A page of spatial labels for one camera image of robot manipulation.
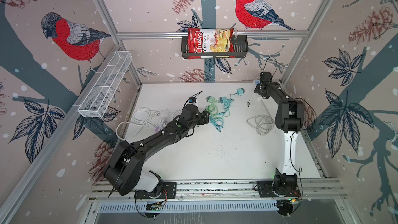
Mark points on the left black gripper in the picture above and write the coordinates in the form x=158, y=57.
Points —
x=203, y=117

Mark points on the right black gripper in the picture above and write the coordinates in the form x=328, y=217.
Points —
x=256, y=88

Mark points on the white power strip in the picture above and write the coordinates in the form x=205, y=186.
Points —
x=256, y=82

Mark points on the purple power strip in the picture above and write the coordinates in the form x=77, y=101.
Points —
x=159, y=127

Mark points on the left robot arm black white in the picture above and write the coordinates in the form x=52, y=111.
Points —
x=124, y=168

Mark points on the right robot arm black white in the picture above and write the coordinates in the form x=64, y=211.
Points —
x=289, y=119

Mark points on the red cassava chips bag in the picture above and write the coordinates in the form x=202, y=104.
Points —
x=203, y=41

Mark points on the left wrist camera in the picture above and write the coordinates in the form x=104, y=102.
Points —
x=192, y=100

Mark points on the black wall basket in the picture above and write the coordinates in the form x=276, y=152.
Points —
x=237, y=47

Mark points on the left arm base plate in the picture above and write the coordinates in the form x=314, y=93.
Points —
x=162, y=191

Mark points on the white wire mesh shelf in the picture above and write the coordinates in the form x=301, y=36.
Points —
x=101, y=94

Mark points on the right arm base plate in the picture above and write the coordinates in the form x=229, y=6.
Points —
x=268, y=189

